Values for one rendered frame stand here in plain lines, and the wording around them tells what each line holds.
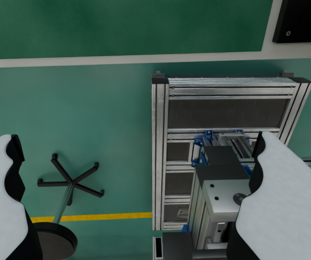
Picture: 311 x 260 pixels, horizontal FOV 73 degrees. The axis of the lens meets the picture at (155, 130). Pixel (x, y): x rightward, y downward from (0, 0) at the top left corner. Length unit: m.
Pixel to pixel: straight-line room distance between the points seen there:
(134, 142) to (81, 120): 0.39
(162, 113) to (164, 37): 0.70
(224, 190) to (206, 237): 0.13
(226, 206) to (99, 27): 0.46
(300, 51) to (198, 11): 0.27
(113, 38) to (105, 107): 0.94
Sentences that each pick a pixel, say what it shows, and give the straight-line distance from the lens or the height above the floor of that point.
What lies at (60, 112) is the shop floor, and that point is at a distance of 1.52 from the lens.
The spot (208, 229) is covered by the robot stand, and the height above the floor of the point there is 0.98.
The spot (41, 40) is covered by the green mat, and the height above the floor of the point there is 0.75.
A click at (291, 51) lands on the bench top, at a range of 0.62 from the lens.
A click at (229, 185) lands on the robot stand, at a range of 0.52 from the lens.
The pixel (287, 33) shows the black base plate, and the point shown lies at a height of 0.77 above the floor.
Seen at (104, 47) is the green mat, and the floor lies 0.75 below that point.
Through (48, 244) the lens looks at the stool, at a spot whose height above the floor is 0.56.
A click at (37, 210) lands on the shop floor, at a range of 2.29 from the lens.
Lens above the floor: 1.26
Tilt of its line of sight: 58 degrees down
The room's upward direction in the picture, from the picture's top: 176 degrees clockwise
